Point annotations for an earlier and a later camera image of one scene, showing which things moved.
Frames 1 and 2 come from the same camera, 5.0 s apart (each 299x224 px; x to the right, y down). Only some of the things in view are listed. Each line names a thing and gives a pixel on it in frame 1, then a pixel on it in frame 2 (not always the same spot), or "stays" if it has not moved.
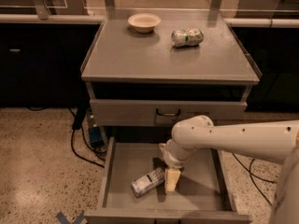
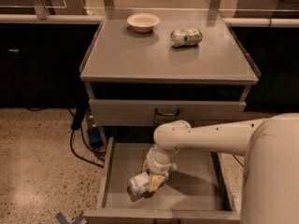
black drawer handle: (167, 114) stays
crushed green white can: (191, 36) stays
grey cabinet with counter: (157, 67) stays
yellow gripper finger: (172, 177) to (154, 182)
